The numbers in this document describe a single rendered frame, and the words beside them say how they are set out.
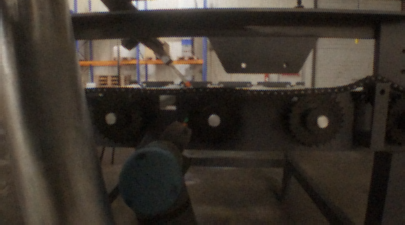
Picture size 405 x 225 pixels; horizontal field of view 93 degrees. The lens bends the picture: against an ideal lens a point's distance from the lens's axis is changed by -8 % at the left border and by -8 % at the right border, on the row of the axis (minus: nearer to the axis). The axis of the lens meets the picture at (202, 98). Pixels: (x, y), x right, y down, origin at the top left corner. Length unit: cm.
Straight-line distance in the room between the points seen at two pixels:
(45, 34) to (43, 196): 16
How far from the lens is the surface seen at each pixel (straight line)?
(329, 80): 1093
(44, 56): 26
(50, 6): 29
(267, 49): 68
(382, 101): 74
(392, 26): 85
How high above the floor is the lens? 98
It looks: 6 degrees down
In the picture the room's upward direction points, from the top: straight up
